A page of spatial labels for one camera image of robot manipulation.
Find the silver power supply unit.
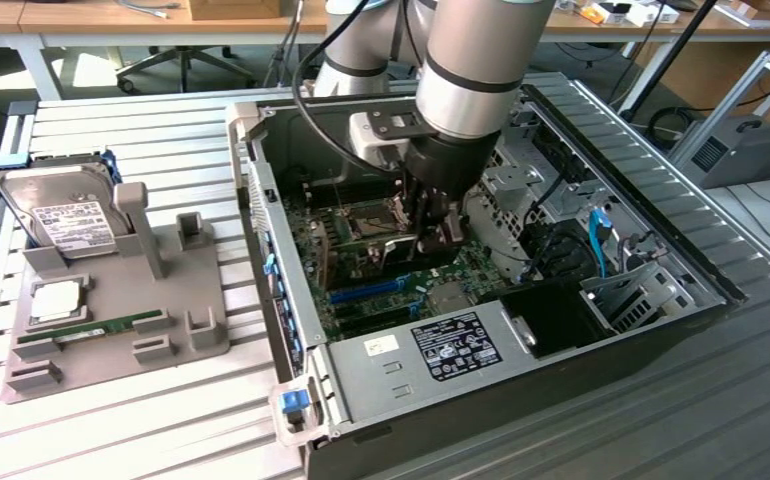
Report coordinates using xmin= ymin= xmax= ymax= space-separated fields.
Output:
xmin=321 ymin=299 xmax=549 ymax=426

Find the black office chair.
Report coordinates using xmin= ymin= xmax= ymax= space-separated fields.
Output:
xmin=114 ymin=44 xmax=258 ymax=95

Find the green motherboard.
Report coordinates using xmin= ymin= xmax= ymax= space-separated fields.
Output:
xmin=282 ymin=172 xmax=516 ymax=341

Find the wooden desk with small boxes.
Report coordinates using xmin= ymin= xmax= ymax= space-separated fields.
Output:
xmin=536 ymin=0 xmax=770 ymax=114

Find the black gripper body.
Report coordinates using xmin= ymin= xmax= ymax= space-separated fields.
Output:
xmin=398 ymin=131 xmax=501 ymax=202

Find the black plastic shroud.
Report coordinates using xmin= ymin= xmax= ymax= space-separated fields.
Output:
xmin=496 ymin=278 xmax=617 ymax=360

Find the grey equipment box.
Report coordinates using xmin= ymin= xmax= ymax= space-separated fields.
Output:
xmin=685 ymin=117 xmax=770 ymax=190

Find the aluminium profile frame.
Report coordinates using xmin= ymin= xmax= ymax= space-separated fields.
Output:
xmin=665 ymin=48 xmax=770 ymax=167

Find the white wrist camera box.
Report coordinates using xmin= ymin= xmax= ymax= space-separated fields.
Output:
xmin=345 ymin=111 xmax=440 ymax=172

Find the green RAM stick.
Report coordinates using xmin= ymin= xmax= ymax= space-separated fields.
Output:
xmin=16 ymin=311 xmax=165 ymax=350

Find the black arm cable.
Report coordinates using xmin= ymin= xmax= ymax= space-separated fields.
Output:
xmin=290 ymin=0 xmax=413 ymax=177

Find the silver CPU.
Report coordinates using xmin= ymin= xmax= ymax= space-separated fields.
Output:
xmin=28 ymin=282 xmax=86 ymax=325

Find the slanted silver disk bay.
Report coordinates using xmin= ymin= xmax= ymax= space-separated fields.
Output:
xmin=579 ymin=261 xmax=697 ymax=335

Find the black stand pole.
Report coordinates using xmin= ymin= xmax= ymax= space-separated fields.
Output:
xmin=615 ymin=0 xmax=720 ymax=125

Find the wooden desk with cardboard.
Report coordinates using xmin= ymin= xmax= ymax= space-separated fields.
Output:
xmin=0 ymin=0 xmax=330 ymax=102

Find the CPU socket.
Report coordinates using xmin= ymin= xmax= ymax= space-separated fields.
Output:
xmin=341 ymin=204 xmax=402 ymax=240

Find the yellow and black box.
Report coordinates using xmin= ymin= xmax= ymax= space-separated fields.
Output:
xmin=573 ymin=1 xmax=633 ymax=27

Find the perforated metal disk bay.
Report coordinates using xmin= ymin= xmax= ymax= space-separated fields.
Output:
xmin=468 ymin=92 xmax=600 ymax=281

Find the blue wire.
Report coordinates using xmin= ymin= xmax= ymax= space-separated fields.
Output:
xmin=585 ymin=201 xmax=617 ymax=280

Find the silver hard disk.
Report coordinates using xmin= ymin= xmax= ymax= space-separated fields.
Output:
xmin=0 ymin=166 xmax=125 ymax=260

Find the blue case latch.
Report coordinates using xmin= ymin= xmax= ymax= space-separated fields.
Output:
xmin=277 ymin=388 xmax=310 ymax=417

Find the silver chipset heatsink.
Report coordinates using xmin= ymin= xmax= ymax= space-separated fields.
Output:
xmin=425 ymin=286 xmax=477 ymax=315

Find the brown cardboard box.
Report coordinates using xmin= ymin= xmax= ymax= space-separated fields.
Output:
xmin=186 ymin=0 xmax=293 ymax=22

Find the black wire bundle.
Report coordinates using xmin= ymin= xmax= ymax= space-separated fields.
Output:
xmin=521 ymin=221 xmax=600 ymax=287

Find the grey parts rack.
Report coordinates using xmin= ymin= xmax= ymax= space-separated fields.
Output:
xmin=0 ymin=182 xmax=233 ymax=406

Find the coiled black cable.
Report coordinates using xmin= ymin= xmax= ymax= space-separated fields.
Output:
xmin=645 ymin=106 xmax=704 ymax=147

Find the open black PC case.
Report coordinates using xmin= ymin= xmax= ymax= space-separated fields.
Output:
xmin=226 ymin=82 xmax=749 ymax=480

